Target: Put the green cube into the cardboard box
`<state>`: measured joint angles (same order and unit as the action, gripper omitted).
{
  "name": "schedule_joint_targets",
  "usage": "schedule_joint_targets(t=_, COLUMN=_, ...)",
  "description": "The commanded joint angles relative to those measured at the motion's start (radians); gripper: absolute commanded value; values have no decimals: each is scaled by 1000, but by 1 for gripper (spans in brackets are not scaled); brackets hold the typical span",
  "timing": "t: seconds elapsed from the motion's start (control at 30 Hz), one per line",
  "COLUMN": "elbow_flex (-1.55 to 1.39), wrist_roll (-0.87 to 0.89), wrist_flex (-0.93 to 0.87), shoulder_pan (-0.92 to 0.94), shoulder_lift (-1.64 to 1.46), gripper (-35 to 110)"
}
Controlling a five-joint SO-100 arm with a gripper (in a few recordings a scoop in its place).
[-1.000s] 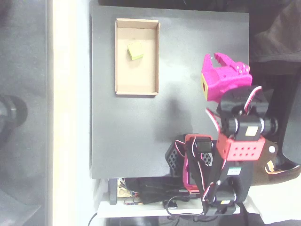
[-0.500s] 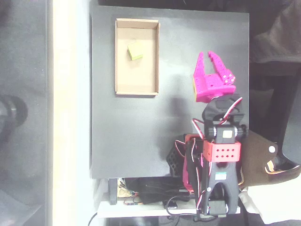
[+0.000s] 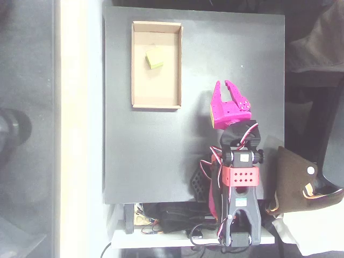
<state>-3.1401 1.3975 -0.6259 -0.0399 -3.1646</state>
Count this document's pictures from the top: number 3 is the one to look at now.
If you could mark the magenta gripper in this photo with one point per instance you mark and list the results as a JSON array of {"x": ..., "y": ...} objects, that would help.
[{"x": 227, "y": 111}]

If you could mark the small wooden electronics board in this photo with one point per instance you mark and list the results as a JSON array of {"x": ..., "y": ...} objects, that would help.
[{"x": 142, "y": 216}]

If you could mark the green cube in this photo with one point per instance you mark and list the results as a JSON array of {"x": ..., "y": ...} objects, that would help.
[{"x": 155, "y": 57}]

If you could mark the grey fabric garment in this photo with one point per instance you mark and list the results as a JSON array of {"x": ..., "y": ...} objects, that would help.
[{"x": 314, "y": 40}]

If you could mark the black power adapter bundle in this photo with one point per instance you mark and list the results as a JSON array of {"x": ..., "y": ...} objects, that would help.
[{"x": 180, "y": 217}]

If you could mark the brown felt bag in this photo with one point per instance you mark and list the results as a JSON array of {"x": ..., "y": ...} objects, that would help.
[{"x": 293, "y": 182}]

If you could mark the cardboard box tray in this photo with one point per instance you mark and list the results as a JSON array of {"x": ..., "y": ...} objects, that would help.
[{"x": 161, "y": 86}]

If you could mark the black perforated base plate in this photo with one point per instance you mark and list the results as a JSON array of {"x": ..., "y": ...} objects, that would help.
[{"x": 199, "y": 185}]

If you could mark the white shelf board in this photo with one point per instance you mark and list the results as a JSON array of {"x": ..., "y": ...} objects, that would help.
[{"x": 150, "y": 239}]

